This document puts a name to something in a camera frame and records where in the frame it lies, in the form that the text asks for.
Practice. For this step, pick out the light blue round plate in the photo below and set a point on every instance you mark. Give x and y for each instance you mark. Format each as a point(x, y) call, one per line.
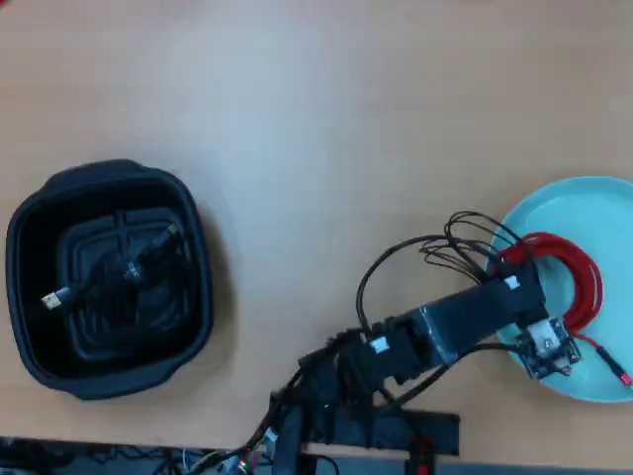
point(593, 208)

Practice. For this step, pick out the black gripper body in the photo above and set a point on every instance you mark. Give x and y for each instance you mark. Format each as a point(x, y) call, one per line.
point(519, 299)

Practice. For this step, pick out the black square plastic bowl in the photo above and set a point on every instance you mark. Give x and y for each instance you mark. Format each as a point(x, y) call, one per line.
point(34, 237)

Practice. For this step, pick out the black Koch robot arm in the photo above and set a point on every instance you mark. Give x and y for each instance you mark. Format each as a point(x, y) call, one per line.
point(455, 321)

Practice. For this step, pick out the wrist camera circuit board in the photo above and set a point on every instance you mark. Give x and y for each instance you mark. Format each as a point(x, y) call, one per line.
point(544, 344)

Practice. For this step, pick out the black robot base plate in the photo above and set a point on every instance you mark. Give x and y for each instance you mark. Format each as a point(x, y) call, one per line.
point(435, 430)

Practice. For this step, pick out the red and black clamp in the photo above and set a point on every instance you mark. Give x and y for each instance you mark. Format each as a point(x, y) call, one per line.
point(420, 452)

